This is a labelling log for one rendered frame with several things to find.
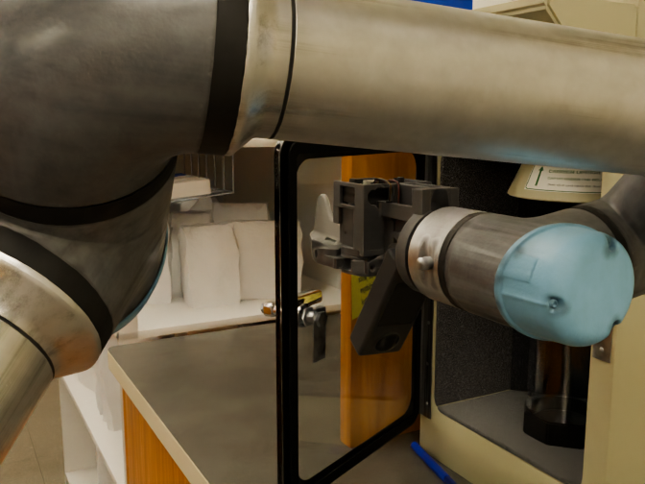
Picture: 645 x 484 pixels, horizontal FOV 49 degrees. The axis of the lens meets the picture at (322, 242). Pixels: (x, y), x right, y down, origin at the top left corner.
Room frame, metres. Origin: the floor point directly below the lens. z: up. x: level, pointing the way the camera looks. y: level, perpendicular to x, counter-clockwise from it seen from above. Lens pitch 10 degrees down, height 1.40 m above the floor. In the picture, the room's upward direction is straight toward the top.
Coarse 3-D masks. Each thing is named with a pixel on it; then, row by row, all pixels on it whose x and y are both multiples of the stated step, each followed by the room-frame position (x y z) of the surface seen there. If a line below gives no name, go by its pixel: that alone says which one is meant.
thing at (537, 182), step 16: (528, 176) 0.83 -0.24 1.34; (544, 176) 0.81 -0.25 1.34; (560, 176) 0.79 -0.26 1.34; (576, 176) 0.78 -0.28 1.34; (592, 176) 0.78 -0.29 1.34; (512, 192) 0.85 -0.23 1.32; (528, 192) 0.81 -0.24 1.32; (544, 192) 0.80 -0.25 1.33; (560, 192) 0.79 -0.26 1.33; (576, 192) 0.78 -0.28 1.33; (592, 192) 0.77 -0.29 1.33
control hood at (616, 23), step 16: (528, 0) 0.65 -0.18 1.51; (544, 0) 0.63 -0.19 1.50; (560, 0) 0.63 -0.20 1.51; (576, 0) 0.64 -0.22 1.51; (592, 0) 0.66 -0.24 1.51; (528, 16) 0.65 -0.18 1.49; (544, 16) 0.64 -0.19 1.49; (560, 16) 0.64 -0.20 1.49; (576, 16) 0.64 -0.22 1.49; (592, 16) 0.65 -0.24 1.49; (608, 16) 0.66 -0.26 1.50; (624, 16) 0.67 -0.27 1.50; (608, 32) 0.66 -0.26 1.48; (624, 32) 0.67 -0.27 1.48
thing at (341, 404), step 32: (320, 160) 0.75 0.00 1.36; (352, 160) 0.80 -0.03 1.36; (384, 160) 0.86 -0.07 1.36; (320, 192) 0.75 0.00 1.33; (320, 288) 0.75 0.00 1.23; (352, 288) 0.81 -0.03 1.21; (352, 320) 0.81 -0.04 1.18; (352, 352) 0.81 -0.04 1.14; (320, 384) 0.75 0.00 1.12; (352, 384) 0.81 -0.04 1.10; (384, 384) 0.87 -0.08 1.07; (320, 416) 0.75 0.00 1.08; (352, 416) 0.81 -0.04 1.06; (384, 416) 0.87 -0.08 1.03; (320, 448) 0.75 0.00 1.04; (352, 448) 0.81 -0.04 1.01
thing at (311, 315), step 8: (304, 312) 0.73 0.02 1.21; (312, 312) 0.73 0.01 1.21; (320, 312) 0.72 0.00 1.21; (304, 320) 0.73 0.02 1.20; (312, 320) 0.72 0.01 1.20; (320, 320) 0.72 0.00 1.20; (320, 328) 0.73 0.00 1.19; (320, 336) 0.73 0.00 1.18; (320, 344) 0.73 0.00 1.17; (320, 352) 0.73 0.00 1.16
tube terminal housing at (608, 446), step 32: (608, 0) 0.71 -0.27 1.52; (640, 0) 0.68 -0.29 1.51; (640, 32) 0.68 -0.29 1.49; (640, 320) 0.70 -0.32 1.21; (640, 352) 0.70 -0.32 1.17; (608, 384) 0.69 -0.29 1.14; (640, 384) 0.70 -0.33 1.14; (608, 416) 0.68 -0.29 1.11; (640, 416) 0.70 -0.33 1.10; (448, 448) 0.91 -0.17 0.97; (480, 448) 0.85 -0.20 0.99; (608, 448) 0.68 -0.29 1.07; (640, 448) 0.71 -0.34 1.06; (480, 480) 0.85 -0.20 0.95; (512, 480) 0.80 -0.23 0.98; (544, 480) 0.75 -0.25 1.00; (608, 480) 0.68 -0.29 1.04; (640, 480) 0.71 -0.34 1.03
